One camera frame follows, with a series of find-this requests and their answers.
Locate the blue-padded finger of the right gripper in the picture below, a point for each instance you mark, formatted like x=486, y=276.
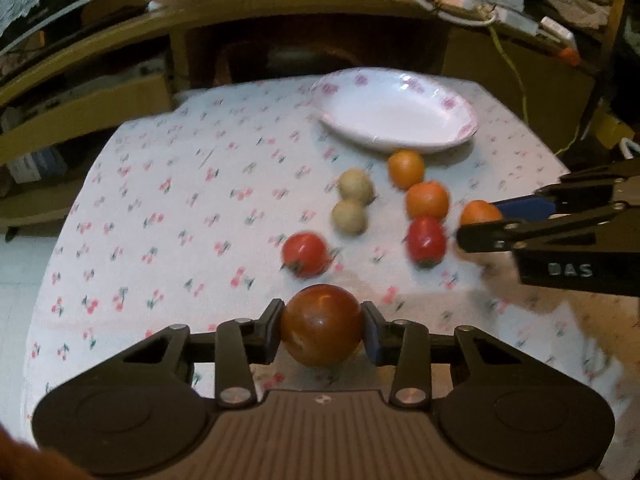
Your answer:
x=578, y=191

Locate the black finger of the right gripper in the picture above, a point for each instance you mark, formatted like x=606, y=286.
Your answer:
x=613, y=228

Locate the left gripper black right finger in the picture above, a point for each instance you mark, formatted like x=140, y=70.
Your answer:
x=405, y=346

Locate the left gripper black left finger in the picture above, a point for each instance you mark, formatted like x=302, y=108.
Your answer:
x=239, y=343

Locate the small orange tangerine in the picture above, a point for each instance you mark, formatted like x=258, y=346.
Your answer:
x=479, y=211
x=428, y=198
x=405, y=169

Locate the large dark red tomato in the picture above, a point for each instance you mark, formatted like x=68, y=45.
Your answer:
x=322, y=325

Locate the small red tomato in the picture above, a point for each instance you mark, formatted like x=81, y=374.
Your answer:
x=305, y=254
x=426, y=242

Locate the small brown kiwi fruit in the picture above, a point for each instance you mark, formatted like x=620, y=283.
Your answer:
x=355, y=184
x=349, y=217

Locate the cherry print tablecloth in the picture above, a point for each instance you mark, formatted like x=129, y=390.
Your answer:
x=182, y=218

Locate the small red object on cabinet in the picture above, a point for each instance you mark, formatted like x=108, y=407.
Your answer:
x=570, y=56

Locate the white power strip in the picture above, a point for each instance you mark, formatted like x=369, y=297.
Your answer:
x=559, y=32

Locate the white floral plate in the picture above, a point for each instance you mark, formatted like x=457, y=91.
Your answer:
x=388, y=110

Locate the white set-top box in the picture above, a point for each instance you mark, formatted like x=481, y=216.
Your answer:
x=512, y=19

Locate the wooden tv cabinet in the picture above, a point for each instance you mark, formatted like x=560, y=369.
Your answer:
x=147, y=59

